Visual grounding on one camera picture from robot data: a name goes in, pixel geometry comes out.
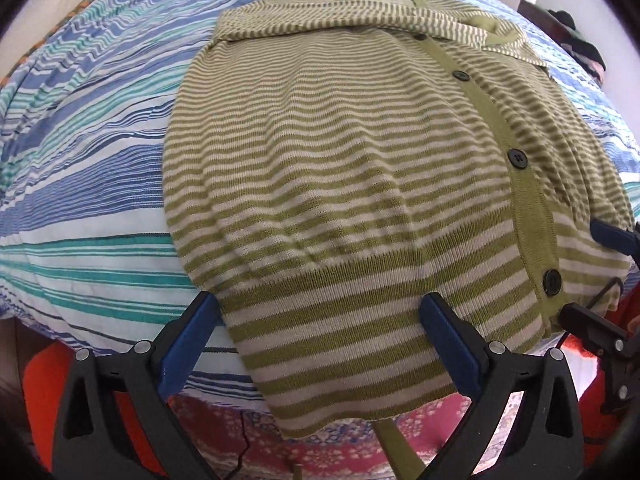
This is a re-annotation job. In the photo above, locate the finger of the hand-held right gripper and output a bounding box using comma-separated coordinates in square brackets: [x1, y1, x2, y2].
[589, 217, 640, 263]
[558, 301, 640, 415]

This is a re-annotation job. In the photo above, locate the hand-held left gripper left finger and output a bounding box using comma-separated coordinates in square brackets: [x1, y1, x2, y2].
[51, 291, 223, 480]

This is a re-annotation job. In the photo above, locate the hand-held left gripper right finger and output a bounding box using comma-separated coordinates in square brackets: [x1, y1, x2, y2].
[419, 291, 587, 480]

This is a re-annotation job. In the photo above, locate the green striped cardigan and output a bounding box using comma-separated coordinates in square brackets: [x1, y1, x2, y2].
[162, 0, 632, 441]

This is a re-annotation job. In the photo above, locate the pile of clothes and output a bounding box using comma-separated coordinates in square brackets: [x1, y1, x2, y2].
[537, 7, 608, 78]

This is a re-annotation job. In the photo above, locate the patterned rug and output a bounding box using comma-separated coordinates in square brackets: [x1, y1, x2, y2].
[167, 390, 531, 480]

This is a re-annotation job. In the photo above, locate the red fleece blanket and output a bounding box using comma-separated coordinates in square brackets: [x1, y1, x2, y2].
[20, 280, 640, 480]

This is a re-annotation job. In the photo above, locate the bed with blue striped sheet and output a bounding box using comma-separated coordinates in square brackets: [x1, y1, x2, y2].
[0, 0, 640, 401]

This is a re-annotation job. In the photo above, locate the dark wooden nightstand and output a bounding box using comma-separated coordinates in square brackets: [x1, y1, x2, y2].
[517, 0, 548, 31]

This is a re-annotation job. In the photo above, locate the green strap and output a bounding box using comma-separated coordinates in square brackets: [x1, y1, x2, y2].
[375, 417, 426, 480]

